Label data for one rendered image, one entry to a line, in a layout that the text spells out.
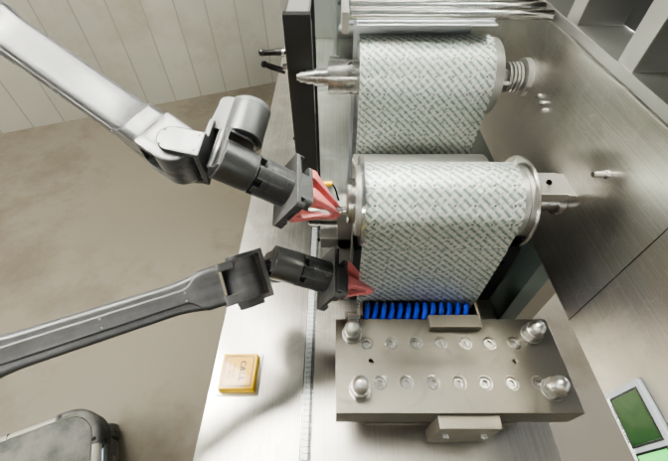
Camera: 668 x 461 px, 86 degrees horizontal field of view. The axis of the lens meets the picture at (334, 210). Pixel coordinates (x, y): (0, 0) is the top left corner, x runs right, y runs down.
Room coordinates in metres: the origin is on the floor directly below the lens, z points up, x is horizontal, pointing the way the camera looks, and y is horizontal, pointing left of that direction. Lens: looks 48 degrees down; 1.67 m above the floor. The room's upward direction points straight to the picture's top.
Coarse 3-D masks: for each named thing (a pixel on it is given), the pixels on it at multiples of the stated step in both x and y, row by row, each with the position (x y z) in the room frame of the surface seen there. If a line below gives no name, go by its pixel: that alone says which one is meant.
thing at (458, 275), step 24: (360, 264) 0.35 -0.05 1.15; (384, 264) 0.34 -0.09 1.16; (408, 264) 0.34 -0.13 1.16; (432, 264) 0.34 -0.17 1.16; (456, 264) 0.34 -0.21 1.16; (480, 264) 0.34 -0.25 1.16; (384, 288) 0.34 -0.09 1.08; (408, 288) 0.34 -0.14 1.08; (432, 288) 0.34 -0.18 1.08; (456, 288) 0.34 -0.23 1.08; (480, 288) 0.34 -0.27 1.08
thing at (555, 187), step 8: (544, 176) 0.42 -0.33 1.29; (552, 176) 0.42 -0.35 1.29; (560, 176) 0.42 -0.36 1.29; (544, 184) 0.40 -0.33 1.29; (552, 184) 0.40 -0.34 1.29; (560, 184) 0.40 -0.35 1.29; (568, 184) 0.41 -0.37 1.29; (544, 192) 0.39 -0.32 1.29; (552, 192) 0.39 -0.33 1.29; (560, 192) 0.39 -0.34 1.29; (568, 192) 0.39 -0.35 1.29; (544, 200) 0.38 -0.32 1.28; (552, 200) 0.38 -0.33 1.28; (560, 200) 0.38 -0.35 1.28; (568, 200) 0.38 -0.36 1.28
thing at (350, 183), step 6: (348, 180) 0.42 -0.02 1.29; (354, 180) 0.42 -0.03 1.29; (348, 186) 0.40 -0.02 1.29; (354, 186) 0.40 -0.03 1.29; (348, 192) 0.39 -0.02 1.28; (354, 192) 0.39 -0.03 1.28; (348, 198) 0.38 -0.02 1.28; (354, 198) 0.38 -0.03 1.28; (348, 204) 0.38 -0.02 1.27; (354, 204) 0.38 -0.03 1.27; (348, 210) 0.37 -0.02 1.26; (354, 210) 0.37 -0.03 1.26; (348, 216) 0.37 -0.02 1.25; (354, 216) 0.37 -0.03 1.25; (348, 222) 0.37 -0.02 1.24; (354, 222) 0.37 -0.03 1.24
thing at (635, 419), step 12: (624, 396) 0.13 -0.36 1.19; (636, 396) 0.12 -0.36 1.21; (624, 408) 0.12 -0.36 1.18; (636, 408) 0.11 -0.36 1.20; (624, 420) 0.11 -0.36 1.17; (636, 420) 0.10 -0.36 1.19; (648, 420) 0.10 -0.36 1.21; (636, 432) 0.09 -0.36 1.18; (648, 432) 0.09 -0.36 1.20; (636, 444) 0.08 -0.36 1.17
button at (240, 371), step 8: (224, 360) 0.27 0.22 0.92; (232, 360) 0.27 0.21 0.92; (240, 360) 0.27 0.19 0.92; (248, 360) 0.27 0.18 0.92; (256, 360) 0.27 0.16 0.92; (224, 368) 0.25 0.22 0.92; (232, 368) 0.25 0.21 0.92; (240, 368) 0.25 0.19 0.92; (248, 368) 0.25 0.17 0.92; (256, 368) 0.25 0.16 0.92; (224, 376) 0.24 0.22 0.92; (232, 376) 0.24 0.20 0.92; (240, 376) 0.24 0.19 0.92; (248, 376) 0.24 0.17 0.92; (256, 376) 0.24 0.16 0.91; (224, 384) 0.22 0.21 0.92; (232, 384) 0.22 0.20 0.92; (240, 384) 0.22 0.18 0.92; (248, 384) 0.22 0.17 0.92
